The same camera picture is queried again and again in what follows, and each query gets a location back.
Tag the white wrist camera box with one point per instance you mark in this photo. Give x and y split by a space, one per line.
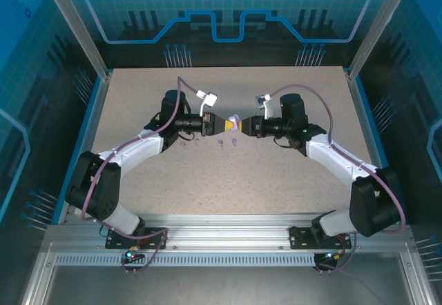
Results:
262 99
210 99

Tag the blue table edge strip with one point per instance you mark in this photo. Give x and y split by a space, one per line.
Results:
86 136
376 139

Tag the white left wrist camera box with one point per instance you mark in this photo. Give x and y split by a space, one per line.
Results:
210 99

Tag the aluminium enclosure post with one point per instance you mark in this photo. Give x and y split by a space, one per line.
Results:
376 32
79 32

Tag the purple charging case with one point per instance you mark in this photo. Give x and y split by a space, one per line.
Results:
235 116

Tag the grey metal shelf plate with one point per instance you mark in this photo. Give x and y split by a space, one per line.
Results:
224 287

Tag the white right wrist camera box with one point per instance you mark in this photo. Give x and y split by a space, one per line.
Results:
262 99

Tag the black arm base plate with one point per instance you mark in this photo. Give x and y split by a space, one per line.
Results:
300 237
155 239

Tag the purple earbud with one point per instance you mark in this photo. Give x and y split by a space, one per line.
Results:
234 141
220 143

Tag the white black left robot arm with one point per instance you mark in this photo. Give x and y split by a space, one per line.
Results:
131 149

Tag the aluminium mounting rail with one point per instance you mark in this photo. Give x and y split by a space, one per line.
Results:
224 229

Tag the small LED circuit board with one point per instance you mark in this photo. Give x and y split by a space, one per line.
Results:
333 256
130 256

